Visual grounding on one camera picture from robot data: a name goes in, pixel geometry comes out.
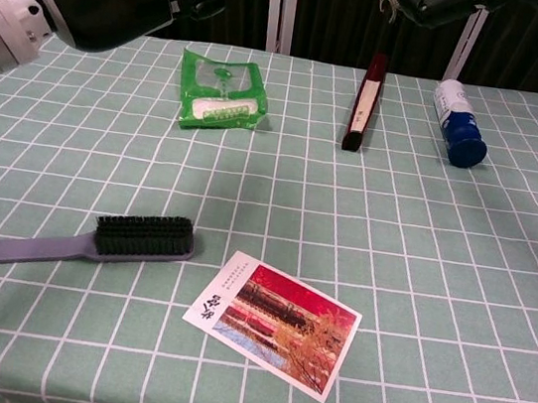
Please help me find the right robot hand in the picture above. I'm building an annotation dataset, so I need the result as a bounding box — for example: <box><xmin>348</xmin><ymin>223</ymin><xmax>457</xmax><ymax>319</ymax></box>
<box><xmin>390</xmin><ymin>0</ymin><xmax>484</xmax><ymax>36</ymax></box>

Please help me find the black pleated curtain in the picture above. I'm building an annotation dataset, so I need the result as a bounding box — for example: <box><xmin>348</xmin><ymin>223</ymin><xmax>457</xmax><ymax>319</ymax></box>
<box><xmin>0</xmin><ymin>0</ymin><xmax>538</xmax><ymax>96</ymax></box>

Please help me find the dark red folding fan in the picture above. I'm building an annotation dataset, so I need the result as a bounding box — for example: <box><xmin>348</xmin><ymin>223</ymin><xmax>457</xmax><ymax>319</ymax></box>
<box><xmin>340</xmin><ymin>50</ymin><xmax>391</xmax><ymax>157</ymax></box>

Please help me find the white and blue bottle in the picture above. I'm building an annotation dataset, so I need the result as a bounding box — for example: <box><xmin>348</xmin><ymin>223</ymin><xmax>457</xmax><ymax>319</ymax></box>
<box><xmin>423</xmin><ymin>76</ymin><xmax>497</xmax><ymax>172</ymax></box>

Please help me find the green wet wipes pack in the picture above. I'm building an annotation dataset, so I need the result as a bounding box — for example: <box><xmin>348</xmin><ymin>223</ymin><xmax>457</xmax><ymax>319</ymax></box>
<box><xmin>172</xmin><ymin>47</ymin><xmax>276</xmax><ymax>142</ymax></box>

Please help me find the green grid tablecloth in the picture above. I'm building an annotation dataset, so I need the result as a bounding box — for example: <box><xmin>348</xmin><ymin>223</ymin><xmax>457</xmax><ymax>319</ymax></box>
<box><xmin>0</xmin><ymin>12</ymin><xmax>538</xmax><ymax>403</ymax></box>

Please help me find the red photo postcard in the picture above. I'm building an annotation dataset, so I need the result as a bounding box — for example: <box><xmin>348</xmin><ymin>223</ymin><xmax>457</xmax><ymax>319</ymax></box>
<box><xmin>173</xmin><ymin>244</ymin><xmax>370</xmax><ymax>403</ymax></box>

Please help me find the white metal frame post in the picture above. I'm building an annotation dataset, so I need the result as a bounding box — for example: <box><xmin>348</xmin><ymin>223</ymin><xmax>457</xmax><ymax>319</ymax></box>
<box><xmin>441</xmin><ymin>0</ymin><xmax>492</xmax><ymax>86</ymax></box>
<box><xmin>259</xmin><ymin>0</ymin><xmax>299</xmax><ymax>56</ymax></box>

